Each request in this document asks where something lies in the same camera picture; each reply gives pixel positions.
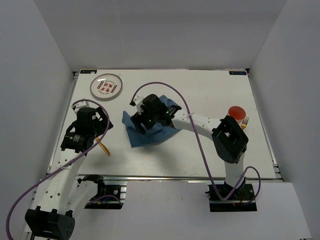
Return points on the gold fork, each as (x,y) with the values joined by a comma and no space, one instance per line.
(244,123)

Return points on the aluminium table edge rail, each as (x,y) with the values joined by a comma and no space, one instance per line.
(163,178)

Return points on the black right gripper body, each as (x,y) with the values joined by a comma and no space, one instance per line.
(149,119)

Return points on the gold knife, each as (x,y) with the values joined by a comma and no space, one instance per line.
(104,148)

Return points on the blue cloth napkin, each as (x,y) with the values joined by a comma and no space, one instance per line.
(157,135)

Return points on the white printed plate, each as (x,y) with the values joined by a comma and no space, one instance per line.
(106,87)

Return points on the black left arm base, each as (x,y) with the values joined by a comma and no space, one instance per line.
(110,195)

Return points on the pink plastic cup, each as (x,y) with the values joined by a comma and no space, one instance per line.
(237,112)

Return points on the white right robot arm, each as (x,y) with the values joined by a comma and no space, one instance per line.
(229,139)

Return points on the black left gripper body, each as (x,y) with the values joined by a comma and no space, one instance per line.
(99,128)

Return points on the dark corner label sticker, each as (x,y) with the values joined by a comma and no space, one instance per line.
(88,71)

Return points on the right corner label sticker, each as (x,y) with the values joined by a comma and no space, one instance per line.
(238,73)

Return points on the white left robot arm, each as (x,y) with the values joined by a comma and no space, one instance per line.
(54,217)

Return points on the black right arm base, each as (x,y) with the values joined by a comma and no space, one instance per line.
(240,201)

